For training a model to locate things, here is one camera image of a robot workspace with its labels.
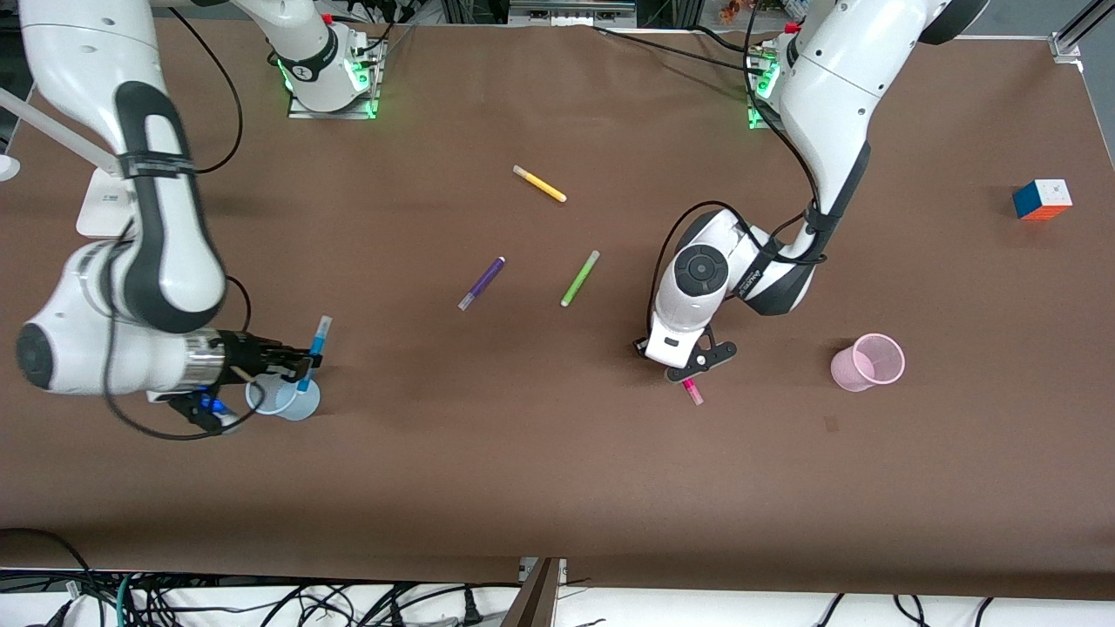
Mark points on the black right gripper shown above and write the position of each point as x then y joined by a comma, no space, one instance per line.
246,353

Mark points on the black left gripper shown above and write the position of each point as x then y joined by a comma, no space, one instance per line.
638,345

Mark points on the blue marker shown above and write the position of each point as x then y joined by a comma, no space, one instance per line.
317,344

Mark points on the pink marker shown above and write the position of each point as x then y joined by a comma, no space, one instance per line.
694,394

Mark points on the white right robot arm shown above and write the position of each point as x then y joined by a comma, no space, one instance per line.
165,261

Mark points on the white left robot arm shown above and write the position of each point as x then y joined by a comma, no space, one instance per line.
827,87

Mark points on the translucent blue cup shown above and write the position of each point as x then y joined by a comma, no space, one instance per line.
300,407

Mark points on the translucent pink cup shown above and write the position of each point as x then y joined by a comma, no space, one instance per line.
849,370

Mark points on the green marker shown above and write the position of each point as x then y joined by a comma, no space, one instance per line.
580,279

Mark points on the brown table cover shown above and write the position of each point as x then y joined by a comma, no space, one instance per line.
557,479

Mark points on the purple marker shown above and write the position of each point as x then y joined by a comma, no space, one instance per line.
482,283

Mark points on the yellow marker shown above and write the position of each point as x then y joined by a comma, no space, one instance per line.
540,184

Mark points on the white rectangular block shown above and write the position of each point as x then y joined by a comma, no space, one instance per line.
100,209

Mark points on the dark table leg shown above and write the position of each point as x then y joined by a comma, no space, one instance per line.
536,601

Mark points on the black power plug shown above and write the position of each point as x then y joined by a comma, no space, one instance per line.
472,614

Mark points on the orange toy figure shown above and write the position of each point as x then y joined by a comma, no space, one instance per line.
739,9

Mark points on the colourful puzzle cube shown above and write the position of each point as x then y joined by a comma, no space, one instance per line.
1041,200

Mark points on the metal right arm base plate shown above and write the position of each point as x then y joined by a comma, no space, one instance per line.
300,111

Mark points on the grey metal rail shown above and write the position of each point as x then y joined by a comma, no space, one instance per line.
571,10

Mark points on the aluminium frame profile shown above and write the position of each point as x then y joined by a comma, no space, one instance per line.
1070,43

